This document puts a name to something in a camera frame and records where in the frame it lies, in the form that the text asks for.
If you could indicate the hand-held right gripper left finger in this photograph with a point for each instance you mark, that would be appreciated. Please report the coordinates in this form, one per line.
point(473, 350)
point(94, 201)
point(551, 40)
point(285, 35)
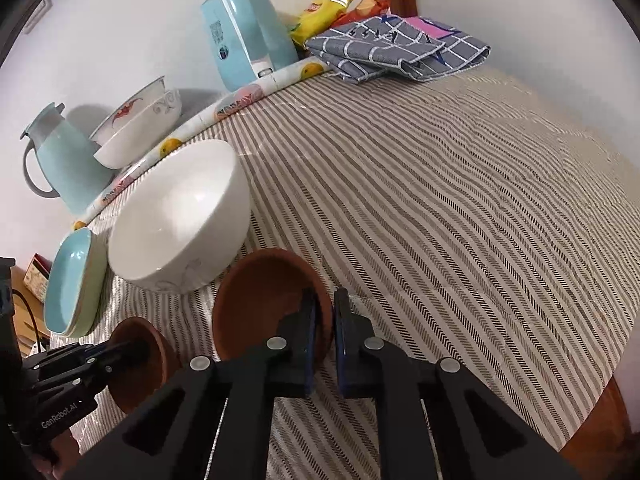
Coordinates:
point(311, 330)

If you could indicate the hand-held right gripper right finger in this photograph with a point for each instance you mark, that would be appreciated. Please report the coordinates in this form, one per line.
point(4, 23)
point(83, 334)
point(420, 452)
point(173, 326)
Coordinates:
point(341, 330)

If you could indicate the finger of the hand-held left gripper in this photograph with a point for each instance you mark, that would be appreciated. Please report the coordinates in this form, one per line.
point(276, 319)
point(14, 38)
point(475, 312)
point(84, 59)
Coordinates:
point(75, 385)
point(115, 350)

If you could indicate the green plate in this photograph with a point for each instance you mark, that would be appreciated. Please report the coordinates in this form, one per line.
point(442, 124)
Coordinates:
point(95, 310)

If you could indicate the small brown bowl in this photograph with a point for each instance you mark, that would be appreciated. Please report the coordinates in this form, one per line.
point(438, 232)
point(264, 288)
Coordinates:
point(260, 300)
point(160, 360)

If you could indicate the blue plate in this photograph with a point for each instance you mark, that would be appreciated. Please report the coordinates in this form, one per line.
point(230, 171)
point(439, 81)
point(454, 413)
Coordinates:
point(70, 280)

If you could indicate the light wooden box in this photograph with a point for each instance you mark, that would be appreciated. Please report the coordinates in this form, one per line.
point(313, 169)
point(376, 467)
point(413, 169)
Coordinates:
point(22, 310)

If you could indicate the plain white bowl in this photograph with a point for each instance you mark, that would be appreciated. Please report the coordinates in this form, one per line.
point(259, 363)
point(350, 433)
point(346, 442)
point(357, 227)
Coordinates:
point(175, 210)

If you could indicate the striped tablecloth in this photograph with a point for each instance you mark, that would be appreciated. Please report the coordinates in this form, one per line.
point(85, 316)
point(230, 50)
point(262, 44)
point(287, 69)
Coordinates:
point(450, 210)

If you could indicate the light blue thermos jug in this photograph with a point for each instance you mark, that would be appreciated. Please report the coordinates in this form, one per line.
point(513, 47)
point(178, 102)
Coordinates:
point(70, 170)

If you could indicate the white bowl with grey swirls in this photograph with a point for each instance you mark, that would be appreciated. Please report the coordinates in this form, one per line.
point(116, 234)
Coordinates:
point(135, 152)

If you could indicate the rolled fruit-print mat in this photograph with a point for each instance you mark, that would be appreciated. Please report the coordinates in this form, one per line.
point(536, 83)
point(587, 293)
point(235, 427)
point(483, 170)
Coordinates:
point(235, 102)

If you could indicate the white bowl with red print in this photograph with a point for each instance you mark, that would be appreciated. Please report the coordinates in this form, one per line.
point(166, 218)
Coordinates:
point(130, 110)

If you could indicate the grey checked cloth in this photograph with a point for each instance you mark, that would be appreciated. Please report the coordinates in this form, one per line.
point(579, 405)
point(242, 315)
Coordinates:
point(380, 50)

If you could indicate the light blue electric kettle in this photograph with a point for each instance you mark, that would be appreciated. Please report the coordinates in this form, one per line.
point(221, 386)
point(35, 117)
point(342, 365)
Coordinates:
point(240, 35)

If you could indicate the yellow chip bag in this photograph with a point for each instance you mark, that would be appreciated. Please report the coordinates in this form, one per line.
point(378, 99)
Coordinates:
point(320, 15)

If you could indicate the orange snack bag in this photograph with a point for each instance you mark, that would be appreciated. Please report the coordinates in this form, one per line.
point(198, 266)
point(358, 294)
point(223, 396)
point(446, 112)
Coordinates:
point(367, 7)

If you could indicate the white wall light switch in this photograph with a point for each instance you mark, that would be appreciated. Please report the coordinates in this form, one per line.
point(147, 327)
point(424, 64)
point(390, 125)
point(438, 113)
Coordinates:
point(39, 12)

